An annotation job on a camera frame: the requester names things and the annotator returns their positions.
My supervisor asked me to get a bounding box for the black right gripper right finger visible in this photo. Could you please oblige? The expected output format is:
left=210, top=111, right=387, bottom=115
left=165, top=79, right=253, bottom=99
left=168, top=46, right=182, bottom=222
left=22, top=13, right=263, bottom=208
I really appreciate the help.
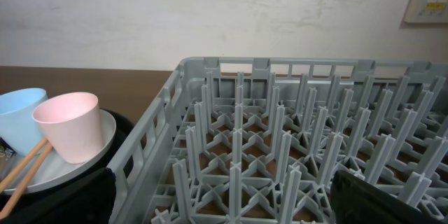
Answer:
left=330, top=171, right=434, bottom=224

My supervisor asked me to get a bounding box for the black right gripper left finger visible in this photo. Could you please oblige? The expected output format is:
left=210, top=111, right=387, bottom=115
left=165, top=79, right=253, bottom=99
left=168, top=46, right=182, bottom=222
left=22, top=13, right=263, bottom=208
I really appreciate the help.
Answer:
left=1, top=168, right=116, bottom=224

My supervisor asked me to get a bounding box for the wooden chopstick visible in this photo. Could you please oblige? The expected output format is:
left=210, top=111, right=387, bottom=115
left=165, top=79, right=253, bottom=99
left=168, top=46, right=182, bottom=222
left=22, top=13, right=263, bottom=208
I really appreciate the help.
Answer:
left=1, top=137, right=48, bottom=192
left=1, top=142, right=53, bottom=219

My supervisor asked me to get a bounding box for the pink cup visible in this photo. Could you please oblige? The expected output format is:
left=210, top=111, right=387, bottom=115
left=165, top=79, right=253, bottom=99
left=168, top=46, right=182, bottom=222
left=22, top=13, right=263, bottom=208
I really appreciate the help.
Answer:
left=32, top=92, right=104, bottom=164

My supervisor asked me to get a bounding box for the light blue cup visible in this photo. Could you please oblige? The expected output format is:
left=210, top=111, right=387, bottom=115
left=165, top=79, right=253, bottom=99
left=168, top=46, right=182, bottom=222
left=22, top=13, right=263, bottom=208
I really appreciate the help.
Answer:
left=1, top=87, right=48, bottom=156

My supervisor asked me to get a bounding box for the grey dishwasher rack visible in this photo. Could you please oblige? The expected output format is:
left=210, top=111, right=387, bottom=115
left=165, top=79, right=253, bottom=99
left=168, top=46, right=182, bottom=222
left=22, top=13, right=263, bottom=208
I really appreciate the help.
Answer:
left=108, top=57, right=447, bottom=223

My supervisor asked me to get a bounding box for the round black serving tray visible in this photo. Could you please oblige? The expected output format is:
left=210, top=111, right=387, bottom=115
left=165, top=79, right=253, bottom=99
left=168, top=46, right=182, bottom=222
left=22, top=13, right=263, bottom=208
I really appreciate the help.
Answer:
left=11, top=110, right=134, bottom=214

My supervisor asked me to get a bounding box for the wall control panel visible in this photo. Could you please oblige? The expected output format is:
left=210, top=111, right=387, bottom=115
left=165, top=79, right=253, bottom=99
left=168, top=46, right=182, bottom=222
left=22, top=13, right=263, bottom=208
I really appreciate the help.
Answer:
left=403, top=0, right=447, bottom=24

